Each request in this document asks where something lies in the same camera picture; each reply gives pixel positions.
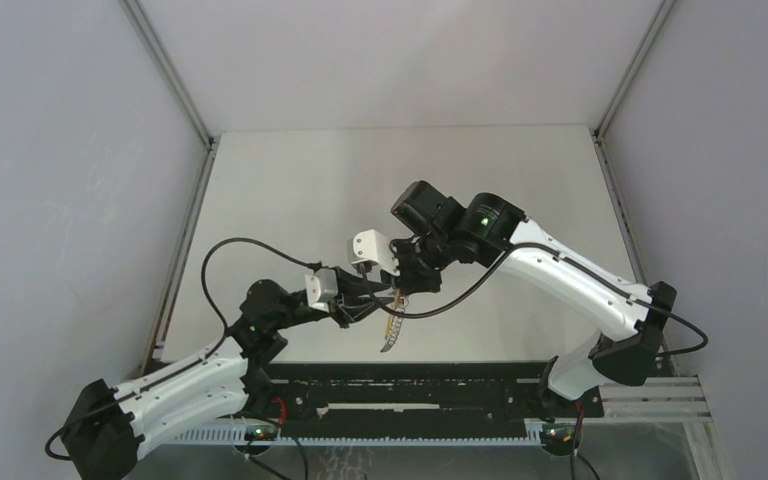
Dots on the aluminium frame post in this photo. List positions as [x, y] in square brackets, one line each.
[625, 176]
[156, 163]

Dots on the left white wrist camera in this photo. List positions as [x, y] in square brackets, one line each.
[321, 288]

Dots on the left aluminium frame post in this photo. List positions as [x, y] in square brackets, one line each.
[156, 163]

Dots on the white cable duct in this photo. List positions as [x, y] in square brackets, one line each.
[260, 434]

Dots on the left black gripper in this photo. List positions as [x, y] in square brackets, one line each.
[341, 314]

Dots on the right aluminium frame post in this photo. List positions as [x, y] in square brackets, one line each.
[625, 176]

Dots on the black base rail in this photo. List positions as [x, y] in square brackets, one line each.
[377, 398]

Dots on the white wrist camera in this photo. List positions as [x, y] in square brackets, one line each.
[321, 288]
[373, 248]

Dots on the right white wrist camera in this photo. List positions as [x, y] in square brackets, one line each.
[373, 248]

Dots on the metal keyring with small rings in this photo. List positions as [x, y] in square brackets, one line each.
[394, 322]

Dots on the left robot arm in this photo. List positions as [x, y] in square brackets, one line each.
[110, 429]

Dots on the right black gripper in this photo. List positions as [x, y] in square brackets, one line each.
[407, 283]

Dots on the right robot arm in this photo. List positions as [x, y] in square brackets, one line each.
[629, 317]

